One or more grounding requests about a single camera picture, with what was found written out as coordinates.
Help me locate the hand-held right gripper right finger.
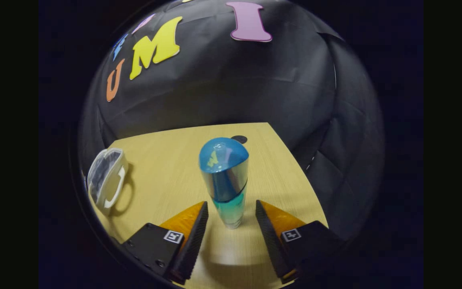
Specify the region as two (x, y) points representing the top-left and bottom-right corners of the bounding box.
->
(255, 199), (346, 283)

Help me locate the black backdrop cloth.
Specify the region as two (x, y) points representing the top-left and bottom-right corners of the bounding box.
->
(79, 0), (386, 241)

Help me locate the blue skin care bottle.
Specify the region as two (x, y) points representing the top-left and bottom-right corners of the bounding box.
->
(198, 137), (250, 230)

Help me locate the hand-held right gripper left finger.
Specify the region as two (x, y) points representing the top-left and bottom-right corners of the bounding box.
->
(121, 201), (209, 285)

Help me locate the white suitcase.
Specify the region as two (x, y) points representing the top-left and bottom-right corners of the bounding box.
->
(87, 147), (129, 216)

